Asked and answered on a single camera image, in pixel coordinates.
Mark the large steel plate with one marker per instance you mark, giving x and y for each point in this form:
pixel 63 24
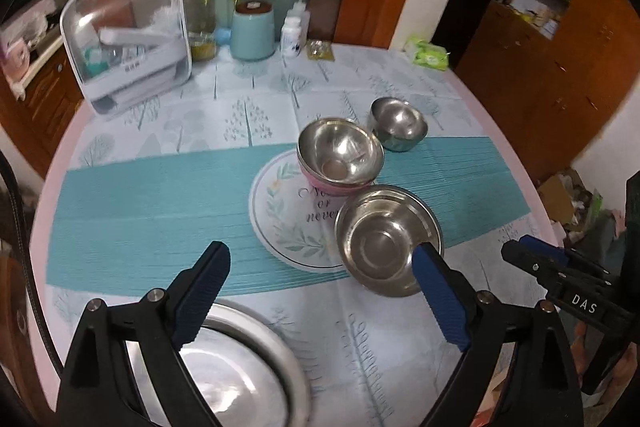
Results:
pixel 250 382

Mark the small glass dish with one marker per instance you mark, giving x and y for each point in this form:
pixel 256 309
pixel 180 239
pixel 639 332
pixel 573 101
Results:
pixel 319 48

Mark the white clear-lid storage box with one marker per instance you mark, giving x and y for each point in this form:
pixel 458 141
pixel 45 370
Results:
pixel 130 52

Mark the small glass jar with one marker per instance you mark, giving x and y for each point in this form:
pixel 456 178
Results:
pixel 202 48

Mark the cardboard box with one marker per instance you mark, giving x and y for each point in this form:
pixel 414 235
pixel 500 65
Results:
pixel 565 197

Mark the wooden shelf cabinet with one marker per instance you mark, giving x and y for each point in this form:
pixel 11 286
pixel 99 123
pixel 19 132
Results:
pixel 575 82

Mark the small steel bowl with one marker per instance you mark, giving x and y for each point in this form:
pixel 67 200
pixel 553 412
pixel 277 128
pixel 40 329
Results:
pixel 400 122

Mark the light blue small cup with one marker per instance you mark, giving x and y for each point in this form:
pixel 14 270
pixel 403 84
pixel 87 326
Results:
pixel 224 35

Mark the large steel bowl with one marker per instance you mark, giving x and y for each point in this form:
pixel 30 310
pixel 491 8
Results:
pixel 380 242

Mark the wooden kitchen base cabinet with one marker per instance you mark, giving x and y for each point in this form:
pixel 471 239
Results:
pixel 45 117

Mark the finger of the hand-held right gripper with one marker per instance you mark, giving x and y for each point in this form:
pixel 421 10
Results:
pixel 545 247
pixel 527 259

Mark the teal canister with brown lid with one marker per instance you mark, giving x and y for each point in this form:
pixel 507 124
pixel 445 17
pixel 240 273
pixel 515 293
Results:
pixel 252 34

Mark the white plastic bottles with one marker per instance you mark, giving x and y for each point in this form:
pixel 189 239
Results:
pixel 296 9

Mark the round leaf-print placemat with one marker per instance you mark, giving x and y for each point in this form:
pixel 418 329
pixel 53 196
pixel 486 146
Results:
pixel 285 227

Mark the steel bowl with pink outside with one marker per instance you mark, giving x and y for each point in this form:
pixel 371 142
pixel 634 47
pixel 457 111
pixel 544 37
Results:
pixel 340 147

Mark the green wet wipes pack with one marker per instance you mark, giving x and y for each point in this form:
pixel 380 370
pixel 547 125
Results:
pixel 427 53

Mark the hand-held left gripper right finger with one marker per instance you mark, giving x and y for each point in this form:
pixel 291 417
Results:
pixel 445 307

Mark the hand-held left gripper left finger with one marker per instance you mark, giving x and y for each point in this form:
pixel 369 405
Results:
pixel 200 298

